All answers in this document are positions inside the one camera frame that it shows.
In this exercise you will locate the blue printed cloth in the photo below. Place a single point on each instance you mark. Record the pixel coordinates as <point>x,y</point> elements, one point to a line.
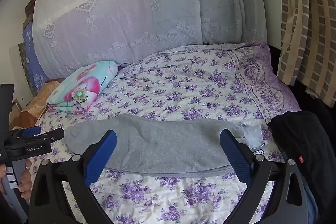
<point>31,56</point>

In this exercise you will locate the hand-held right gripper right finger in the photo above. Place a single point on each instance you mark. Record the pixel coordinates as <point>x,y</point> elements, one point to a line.
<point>236,158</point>

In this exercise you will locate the person's left hand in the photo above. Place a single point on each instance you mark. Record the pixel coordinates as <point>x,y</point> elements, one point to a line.
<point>26,176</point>

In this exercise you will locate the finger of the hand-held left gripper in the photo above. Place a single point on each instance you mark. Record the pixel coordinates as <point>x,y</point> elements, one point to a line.
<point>52,134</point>
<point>31,131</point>

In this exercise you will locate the black garment with red label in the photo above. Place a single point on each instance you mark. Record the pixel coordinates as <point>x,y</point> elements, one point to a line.
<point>309,140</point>

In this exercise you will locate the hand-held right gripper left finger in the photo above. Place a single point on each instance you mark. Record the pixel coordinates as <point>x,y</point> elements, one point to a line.
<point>101,158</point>

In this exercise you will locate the white lace curtain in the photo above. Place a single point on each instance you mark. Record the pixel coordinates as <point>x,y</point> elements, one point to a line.
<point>131,11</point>

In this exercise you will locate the blue denim cloth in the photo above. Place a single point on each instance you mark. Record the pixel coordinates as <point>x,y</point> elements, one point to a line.
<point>311,203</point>

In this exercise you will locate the purple floral bedsheet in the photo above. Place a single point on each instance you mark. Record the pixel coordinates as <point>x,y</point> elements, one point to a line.
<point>189,87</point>

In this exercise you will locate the beige checkered curtain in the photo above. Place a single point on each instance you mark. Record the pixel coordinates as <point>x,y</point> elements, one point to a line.
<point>304,29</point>

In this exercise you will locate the folded turquoise pink floral quilt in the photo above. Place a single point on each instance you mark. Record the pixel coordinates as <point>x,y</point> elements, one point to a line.
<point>84,87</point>

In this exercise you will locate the brown wooden headboard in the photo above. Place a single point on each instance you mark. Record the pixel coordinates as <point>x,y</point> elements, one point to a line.
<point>36,103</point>

